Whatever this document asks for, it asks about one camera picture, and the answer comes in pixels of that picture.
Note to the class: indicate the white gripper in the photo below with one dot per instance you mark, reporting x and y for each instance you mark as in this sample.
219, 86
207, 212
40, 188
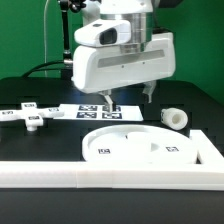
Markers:
103, 69

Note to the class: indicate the white round table top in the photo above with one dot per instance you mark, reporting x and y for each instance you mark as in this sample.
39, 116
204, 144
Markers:
138, 143

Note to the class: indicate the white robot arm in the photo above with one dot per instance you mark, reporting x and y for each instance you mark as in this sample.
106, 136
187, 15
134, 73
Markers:
120, 45

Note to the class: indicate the white sheet with markers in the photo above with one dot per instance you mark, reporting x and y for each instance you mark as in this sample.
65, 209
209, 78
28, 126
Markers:
98, 112

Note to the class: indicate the white cross-shaped table base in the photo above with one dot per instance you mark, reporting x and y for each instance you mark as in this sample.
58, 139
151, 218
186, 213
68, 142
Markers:
31, 114

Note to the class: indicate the white L-shaped fence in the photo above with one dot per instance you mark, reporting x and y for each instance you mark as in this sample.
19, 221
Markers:
207, 174

